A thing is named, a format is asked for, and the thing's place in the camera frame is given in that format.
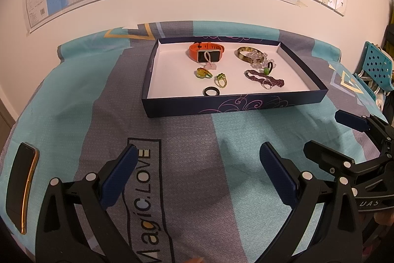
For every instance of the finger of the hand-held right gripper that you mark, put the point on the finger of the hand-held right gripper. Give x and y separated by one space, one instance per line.
326 158
351 120

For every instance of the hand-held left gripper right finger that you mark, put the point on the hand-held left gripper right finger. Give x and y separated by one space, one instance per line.
277 173

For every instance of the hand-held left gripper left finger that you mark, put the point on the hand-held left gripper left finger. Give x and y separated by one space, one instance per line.
123 170

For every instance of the dark blue shallow box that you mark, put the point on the dark blue shallow box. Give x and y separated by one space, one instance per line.
175 78

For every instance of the tortoiseshell bangle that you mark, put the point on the tortoiseshell bangle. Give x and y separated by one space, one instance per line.
241 55

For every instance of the pink charm with loop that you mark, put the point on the pink charm with loop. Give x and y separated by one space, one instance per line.
211 65

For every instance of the orange smartwatch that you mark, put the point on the orange smartwatch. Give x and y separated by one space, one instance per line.
194 50

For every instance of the person's right hand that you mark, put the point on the person's right hand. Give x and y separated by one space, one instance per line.
383 219

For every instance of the teal perforated chair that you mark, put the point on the teal perforated chair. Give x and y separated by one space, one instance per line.
375 62

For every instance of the black smartphone with gold edge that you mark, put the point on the black smartphone with gold edge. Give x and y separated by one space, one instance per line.
18 189

